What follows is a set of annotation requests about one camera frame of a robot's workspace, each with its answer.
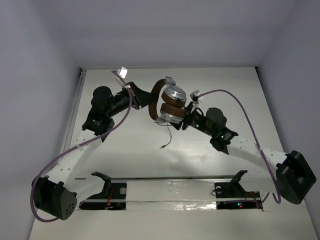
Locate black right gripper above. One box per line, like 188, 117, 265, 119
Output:
165, 101, 215, 137

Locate brown silver headphones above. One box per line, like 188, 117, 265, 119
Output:
148, 76, 187, 124

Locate thin black headphone cable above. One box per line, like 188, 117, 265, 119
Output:
158, 122, 173, 150

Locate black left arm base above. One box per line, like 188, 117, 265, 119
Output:
79, 171, 127, 211

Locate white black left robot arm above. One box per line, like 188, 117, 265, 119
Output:
30, 82, 162, 223

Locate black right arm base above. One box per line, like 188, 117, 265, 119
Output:
211, 170, 263, 210

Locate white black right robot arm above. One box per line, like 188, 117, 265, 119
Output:
182, 103, 317, 205

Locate white front cover panel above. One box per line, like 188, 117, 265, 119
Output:
27, 178, 311, 240

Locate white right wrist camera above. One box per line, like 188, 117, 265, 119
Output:
189, 89, 204, 105

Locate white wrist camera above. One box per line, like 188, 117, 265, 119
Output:
189, 89, 204, 105
113, 66, 128, 88

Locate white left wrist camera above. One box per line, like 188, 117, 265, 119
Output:
113, 66, 128, 88

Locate aluminium rail left side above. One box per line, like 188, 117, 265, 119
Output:
57, 67, 87, 155

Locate aluminium rail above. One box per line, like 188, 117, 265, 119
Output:
111, 175, 234, 181
57, 67, 87, 155

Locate aluminium rail front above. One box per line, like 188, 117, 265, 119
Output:
111, 175, 234, 181

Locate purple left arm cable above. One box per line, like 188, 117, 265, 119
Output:
29, 70, 133, 223

